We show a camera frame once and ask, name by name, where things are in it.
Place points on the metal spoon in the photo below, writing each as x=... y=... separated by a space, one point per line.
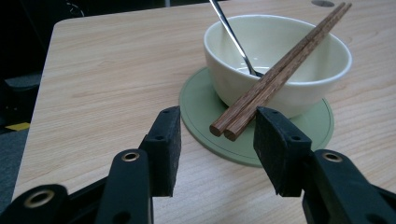
x=233 y=37

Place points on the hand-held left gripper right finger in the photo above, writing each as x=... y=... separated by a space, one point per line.
x=277 y=149

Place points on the black striped stand base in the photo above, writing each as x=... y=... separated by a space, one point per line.
x=18 y=99

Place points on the cream ceramic bowl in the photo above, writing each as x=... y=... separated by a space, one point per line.
x=267 y=46

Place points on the brown wooden chopstick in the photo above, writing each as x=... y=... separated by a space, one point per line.
x=274 y=90
x=264 y=84

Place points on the grey table grommet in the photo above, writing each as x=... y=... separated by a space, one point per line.
x=322 y=3

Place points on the green round coaster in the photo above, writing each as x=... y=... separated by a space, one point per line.
x=199 y=105

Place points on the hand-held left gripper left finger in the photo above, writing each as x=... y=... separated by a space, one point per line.
x=163 y=149

